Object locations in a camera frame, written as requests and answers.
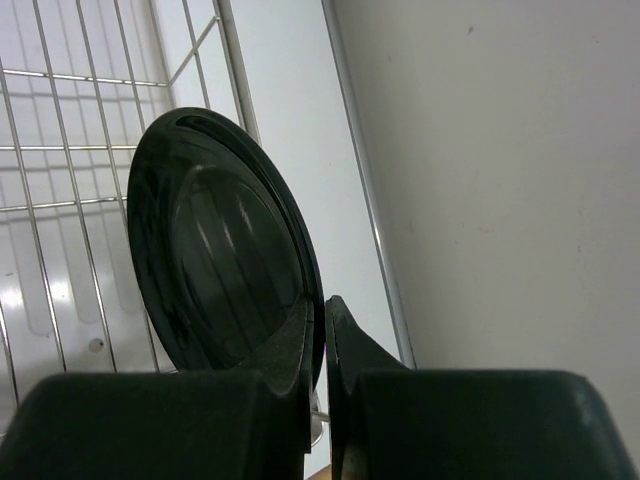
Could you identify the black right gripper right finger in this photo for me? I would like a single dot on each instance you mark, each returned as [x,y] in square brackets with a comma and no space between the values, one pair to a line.
[370,406]

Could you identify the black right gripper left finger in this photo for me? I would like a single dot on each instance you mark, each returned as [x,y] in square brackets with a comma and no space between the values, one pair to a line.
[285,361]

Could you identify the black plate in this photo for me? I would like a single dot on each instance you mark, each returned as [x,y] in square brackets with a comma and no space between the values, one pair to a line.
[219,246]

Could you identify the wire dish rack wooden handles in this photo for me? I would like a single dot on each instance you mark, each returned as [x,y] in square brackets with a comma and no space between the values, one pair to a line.
[81,81]

